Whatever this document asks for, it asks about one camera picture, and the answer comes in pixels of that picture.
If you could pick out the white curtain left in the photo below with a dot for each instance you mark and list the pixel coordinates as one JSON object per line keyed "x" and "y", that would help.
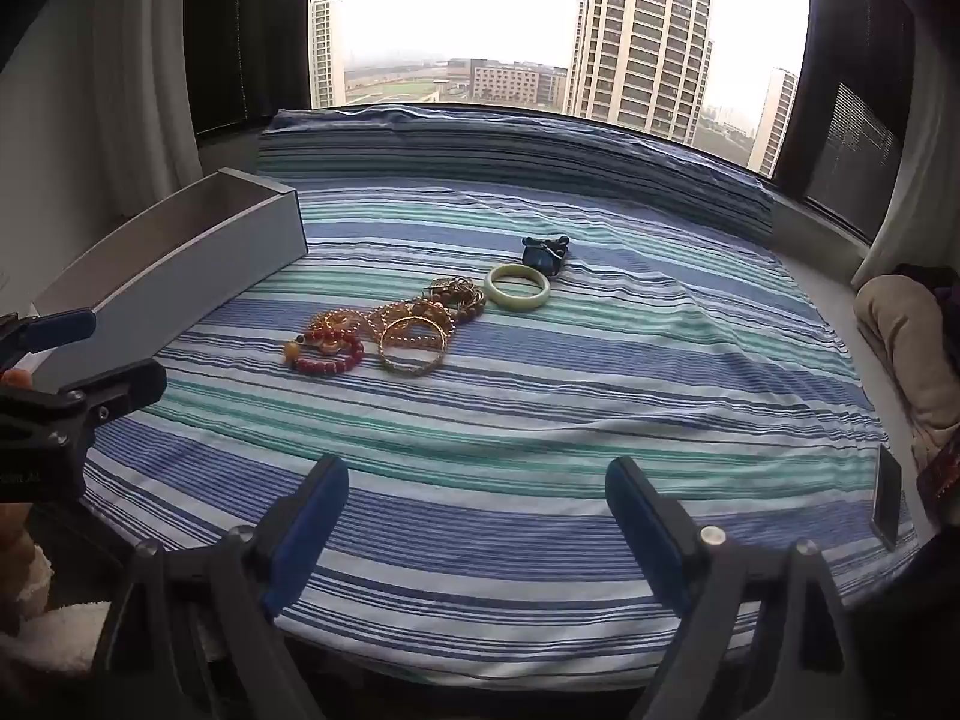
{"x": 142, "y": 104}

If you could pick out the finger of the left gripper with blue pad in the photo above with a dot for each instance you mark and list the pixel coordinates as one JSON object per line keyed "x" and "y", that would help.
{"x": 105, "y": 397}
{"x": 23, "y": 335}

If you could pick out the black smartphone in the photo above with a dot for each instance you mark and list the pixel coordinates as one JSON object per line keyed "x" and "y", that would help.
{"x": 885, "y": 515}

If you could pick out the white cardboard box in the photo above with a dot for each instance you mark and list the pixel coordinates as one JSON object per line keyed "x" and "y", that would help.
{"x": 167, "y": 268}

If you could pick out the gold woven bangle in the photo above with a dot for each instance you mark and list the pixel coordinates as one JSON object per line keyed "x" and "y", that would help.
{"x": 413, "y": 346}

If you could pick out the left white fleece sleeve forearm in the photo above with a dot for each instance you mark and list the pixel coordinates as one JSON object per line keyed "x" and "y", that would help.
{"x": 62, "y": 640}

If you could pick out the white curtain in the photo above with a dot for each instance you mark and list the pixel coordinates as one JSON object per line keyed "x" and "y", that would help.
{"x": 921, "y": 223}
{"x": 142, "y": 104}

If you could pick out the white curtain right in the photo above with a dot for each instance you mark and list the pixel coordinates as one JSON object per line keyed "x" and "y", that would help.
{"x": 921, "y": 223}

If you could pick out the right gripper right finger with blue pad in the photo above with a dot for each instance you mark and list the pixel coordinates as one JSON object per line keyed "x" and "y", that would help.
{"x": 703, "y": 577}

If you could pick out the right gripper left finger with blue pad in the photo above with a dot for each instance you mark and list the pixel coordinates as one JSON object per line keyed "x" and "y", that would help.
{"x": 251, "y": 575}

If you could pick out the pale green jade bangle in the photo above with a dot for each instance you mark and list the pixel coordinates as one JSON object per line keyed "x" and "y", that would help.
{"x": 516, "y": 287}

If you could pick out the striped blue green bedsheet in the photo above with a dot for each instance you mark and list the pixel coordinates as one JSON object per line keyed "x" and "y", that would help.
{"x": 476, "y": 547}

